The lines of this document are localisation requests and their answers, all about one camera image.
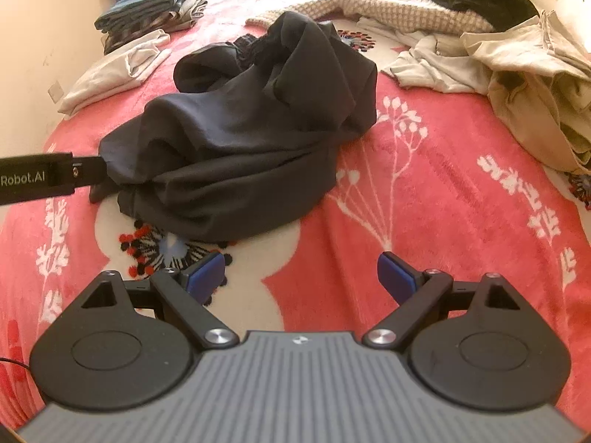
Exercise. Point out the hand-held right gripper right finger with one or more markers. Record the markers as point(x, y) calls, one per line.
point(396, 278)

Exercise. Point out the white wall socket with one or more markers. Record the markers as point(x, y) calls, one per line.
point(56, 91)

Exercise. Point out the white folded cloth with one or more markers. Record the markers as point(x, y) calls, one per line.
point(115, 71)

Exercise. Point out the beige crumpled garment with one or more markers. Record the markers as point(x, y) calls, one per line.
point(531, 78)

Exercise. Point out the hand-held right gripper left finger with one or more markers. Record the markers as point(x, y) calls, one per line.
point(207, 273)

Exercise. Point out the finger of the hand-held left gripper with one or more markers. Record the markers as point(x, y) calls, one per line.
point(90, 170)

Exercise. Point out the white crumpled shirt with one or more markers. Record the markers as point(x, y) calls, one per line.
point(434, 67)

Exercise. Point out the dark grey garment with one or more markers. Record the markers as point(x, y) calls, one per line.
point(240, 147)

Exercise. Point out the stack of folded clothes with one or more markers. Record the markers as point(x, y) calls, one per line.
point(152, 9)

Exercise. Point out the beige checkered cloth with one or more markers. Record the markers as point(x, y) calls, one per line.
point(397, 9)

